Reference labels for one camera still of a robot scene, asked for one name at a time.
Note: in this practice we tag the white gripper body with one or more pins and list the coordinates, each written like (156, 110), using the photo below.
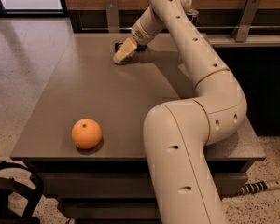
(142, 34)

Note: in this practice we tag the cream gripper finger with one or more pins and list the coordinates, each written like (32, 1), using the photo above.
(120, 55)

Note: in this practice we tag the black rxbar chocolate bar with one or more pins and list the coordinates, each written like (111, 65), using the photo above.
(142, 48)

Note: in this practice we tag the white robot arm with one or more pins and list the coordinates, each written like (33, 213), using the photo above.
(175, 132)

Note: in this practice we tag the blue silver energy drink can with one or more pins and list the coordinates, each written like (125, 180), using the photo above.
(193, 16)

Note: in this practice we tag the orange fruit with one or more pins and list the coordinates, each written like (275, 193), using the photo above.
(86, 133)

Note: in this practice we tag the grey upper drawer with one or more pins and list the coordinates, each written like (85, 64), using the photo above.
(98, 185)

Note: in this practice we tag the grey drawer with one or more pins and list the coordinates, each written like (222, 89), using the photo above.
(98, 185)
(125, 211)

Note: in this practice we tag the grey lower drawer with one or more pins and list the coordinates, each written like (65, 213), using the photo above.
(125, 211)

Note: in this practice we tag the black white striped power strip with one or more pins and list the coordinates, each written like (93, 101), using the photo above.
(253, 188)

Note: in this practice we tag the left metal wall bracket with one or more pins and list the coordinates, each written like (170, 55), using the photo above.
(112, 15)

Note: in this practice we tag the metal wall bracket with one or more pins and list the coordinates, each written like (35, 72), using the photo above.
(112, 15)
(241, 30)

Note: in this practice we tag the right metal wall bracket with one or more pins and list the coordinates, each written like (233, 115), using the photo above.
(241, 30)

